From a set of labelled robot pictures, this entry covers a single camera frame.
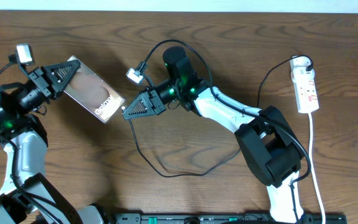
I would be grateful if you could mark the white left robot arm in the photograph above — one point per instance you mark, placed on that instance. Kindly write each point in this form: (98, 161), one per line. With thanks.
(24, 139)

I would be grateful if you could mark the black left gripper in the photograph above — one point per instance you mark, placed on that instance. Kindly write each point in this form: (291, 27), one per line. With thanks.
(46, 88)

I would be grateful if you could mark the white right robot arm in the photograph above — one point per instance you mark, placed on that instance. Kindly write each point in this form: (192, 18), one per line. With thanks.
(270, 148)

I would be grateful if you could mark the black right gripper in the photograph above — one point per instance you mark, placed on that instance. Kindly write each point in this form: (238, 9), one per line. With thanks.
(157, 108)

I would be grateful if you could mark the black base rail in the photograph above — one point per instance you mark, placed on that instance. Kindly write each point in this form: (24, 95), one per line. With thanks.
(136, 218)

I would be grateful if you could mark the white power strip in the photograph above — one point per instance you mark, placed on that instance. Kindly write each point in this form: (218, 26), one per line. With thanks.
(302, 76)

